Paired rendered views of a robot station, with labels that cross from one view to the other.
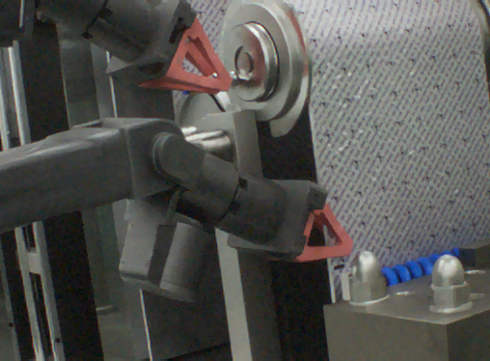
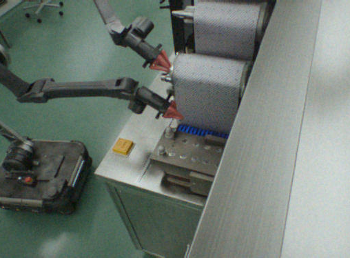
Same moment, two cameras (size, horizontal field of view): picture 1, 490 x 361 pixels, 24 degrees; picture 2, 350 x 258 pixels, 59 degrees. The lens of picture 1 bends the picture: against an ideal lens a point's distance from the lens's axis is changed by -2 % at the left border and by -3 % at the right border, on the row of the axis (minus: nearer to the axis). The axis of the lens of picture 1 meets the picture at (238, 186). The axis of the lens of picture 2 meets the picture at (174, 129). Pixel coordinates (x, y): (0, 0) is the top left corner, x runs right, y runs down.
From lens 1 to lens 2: 1.24 m
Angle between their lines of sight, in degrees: 66
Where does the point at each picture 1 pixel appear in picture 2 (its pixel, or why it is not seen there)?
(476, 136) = (229, 113)
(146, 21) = (145, 55)
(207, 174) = (140, 97)
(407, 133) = (204, 105)
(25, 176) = (93, 91)
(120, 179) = (114, 95)
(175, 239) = (134, 104)
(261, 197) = (153, 105)
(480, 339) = (159, 164)
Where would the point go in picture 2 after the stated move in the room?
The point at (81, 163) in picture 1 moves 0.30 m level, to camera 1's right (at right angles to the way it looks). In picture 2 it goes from (105, 91) to (146, 136)
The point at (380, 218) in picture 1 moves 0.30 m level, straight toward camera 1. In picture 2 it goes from (193, 116) to (122, 150)
